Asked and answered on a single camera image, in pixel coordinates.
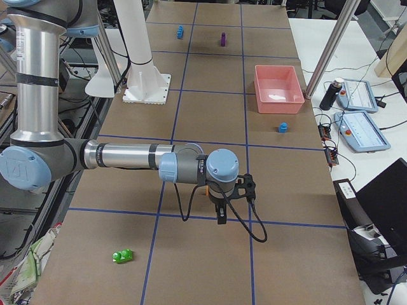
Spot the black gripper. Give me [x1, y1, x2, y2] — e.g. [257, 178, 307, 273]
[209, 193, 228, 224]

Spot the small blue block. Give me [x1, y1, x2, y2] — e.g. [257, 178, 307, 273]
[278, 122, 288, 133]

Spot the purple block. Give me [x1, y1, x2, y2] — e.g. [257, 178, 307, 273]
[220, 32, 226, 47]

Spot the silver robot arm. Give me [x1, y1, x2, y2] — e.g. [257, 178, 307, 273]
[1, 1, 238, 224]

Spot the pink plastic box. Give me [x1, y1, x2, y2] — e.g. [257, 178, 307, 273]
[254, 65, 305, 114]

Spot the near grey usb hub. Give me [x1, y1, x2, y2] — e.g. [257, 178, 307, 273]
[324, 147, 339, 168]

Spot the grey usb hub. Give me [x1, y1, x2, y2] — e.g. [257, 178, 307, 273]
[324, 147, 339, 168]
[318, 124, 331, 140]

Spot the far grey usb hub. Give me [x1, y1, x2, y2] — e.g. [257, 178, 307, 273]
[318, 124, 331, 140]

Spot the black water bottle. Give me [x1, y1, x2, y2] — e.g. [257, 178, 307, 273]
[319, 81, 342, 111]

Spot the black laptop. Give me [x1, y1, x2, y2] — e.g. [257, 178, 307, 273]
[333, 158, 406, 294]

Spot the near teach pendant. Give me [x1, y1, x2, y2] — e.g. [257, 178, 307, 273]
[334, 111, 391, 153]

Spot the teach pendant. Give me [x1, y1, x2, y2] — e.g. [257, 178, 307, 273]
[334, 111, 391, 153]
[336, 79, 378, 113]

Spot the far teach pendant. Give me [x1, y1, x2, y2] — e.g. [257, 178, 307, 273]
[336, 79, 378, 113]

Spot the long blue four-stud block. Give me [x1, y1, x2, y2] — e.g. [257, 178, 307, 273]
[177, 25, 184, 39]

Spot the crumpled plastic bag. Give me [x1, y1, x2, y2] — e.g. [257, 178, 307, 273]
[1, 222, 62, 304]

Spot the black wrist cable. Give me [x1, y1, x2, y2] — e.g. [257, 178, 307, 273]
[173, 182, 268, 244]

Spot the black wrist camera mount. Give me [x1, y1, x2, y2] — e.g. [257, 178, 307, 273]
[228, 173, 256, 203]

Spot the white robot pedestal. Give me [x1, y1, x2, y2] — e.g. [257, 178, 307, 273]
[85, 0, 172, 105]

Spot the aluminium frame post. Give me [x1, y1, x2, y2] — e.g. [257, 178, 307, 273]
[304, 0, 360, 99]

